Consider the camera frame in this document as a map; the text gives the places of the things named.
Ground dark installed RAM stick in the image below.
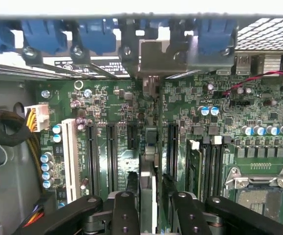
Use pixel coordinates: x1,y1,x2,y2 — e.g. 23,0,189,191
185,139,203,200

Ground black RAM slot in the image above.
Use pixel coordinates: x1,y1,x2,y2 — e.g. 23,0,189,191
210,136,221,200
201,137,212,200

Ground long black expansion slot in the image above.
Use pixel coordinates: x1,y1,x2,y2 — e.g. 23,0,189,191
106,123,119,194
85,123,101,196

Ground CPU socket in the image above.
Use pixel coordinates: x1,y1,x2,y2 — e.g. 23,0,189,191
223,166,283,232

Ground white expansion slot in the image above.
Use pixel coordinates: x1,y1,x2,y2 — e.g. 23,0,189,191
61,118,81,204

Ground short black expansion slot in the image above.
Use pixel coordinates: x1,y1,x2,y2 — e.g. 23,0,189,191
127,123,138,150

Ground green motherboard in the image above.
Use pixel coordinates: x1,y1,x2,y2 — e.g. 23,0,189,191
25,70,283,235

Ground grey power supply unit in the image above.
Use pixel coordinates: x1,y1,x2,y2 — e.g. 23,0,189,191
0,78,43,235

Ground white power connector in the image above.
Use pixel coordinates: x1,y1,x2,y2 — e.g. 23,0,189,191
23,104,50,133

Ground silver USB port block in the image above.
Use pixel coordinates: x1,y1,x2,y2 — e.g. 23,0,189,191
216,54,266,75

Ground black open PC case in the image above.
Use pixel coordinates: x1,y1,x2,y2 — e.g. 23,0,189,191
0,13,283,235

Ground coloured wire bundle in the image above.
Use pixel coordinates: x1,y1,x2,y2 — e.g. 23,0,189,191
22,204,45,228

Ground yellow power wires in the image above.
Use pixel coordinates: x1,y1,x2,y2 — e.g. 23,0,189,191
26,109,45,194

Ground black sleeved cable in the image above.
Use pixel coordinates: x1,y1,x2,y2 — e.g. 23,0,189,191
0,109,33,147

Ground red black twisted wire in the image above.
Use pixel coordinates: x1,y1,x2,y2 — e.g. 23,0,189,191
221,70,283,96

